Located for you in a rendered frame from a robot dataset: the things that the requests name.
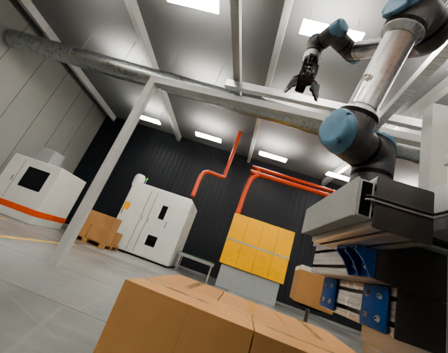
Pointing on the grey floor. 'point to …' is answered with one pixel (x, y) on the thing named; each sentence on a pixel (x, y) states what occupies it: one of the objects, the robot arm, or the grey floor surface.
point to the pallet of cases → (101, 231)
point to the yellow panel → (254, 259)
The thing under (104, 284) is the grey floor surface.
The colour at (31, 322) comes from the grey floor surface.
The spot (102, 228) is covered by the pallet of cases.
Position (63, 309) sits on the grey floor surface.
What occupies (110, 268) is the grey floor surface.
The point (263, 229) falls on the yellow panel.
